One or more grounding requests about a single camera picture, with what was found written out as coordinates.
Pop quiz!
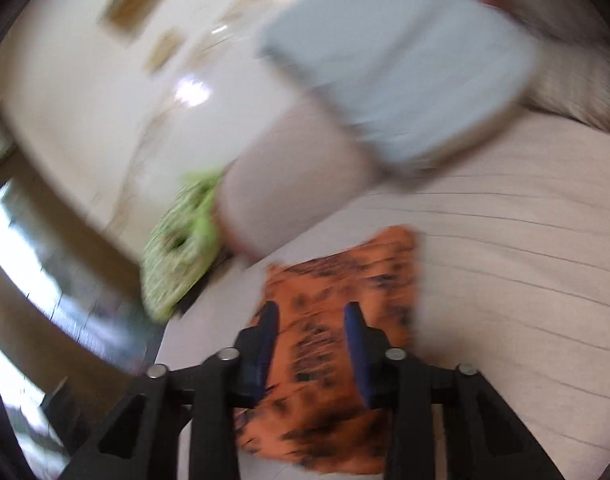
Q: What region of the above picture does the glass door panel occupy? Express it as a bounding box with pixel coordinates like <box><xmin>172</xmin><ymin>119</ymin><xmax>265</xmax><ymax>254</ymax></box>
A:
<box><xmin>0</xmin><ymin>180</ymin><xmax>160</xmax><ymax>376</ymax></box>

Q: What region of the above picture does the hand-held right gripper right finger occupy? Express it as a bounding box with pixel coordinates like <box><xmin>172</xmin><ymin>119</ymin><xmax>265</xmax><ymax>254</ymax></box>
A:
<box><xmin>344</xmin><ymin>301</ymin><xmax>568</xmax><ymax>480</ymax></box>

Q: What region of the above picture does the pale pink sofa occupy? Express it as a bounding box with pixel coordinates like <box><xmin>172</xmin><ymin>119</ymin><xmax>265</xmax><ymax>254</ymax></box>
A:
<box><xmin>162</xmin><ymin>100</ymin><xmax>610</xmax><ymax>480</ymax></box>

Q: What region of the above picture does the green patterned pillow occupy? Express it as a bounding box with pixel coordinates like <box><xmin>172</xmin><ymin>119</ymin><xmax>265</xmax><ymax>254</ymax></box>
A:
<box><xmin>141</xmin><ymin>169</ymin><xmax>226</xmax><ymax>322</ymax></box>

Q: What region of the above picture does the small gold picture frame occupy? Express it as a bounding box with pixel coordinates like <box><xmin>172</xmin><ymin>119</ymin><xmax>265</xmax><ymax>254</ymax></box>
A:
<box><xmin>145</xmin><ymin>30</ymin><xmax>186</xmax><ymax>73</ymax></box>

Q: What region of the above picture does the orange floral garment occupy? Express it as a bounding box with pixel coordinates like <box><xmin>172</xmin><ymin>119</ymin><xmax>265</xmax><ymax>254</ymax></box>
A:
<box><xmin>235</xmin><ymin>225</ymin><xmax>426</xmax><ymax>476</ymax></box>

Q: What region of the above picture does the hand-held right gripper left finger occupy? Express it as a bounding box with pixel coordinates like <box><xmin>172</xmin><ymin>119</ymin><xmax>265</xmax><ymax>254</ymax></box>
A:
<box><xmin>60</xmin><ymin>301</ymin><xmax>280</xmax><ymax>480</ymax></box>

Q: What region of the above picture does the person's arm in grey sleeve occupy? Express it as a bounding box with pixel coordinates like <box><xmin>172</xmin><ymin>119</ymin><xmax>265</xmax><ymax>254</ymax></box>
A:
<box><xmin>257</xmin><ymin>0</ymin><xmax>538</xmax><ymax>176</ymax></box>

